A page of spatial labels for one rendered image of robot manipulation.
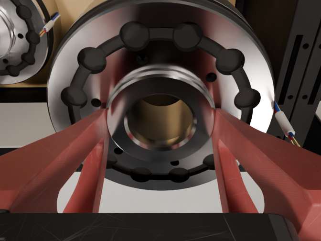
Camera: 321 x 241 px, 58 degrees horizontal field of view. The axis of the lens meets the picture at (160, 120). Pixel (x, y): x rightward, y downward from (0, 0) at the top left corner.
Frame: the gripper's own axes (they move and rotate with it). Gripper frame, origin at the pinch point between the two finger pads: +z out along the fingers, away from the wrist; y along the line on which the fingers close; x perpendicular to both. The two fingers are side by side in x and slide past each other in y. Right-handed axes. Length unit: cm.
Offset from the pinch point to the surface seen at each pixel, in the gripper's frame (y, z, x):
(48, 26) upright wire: 8.3, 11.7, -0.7
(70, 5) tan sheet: 7.6, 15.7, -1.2
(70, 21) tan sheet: 7.8, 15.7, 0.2
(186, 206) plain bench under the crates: -6, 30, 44
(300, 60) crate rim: -7.9, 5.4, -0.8
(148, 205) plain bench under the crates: 3, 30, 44
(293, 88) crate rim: -8.0, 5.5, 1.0
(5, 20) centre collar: 11.6, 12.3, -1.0
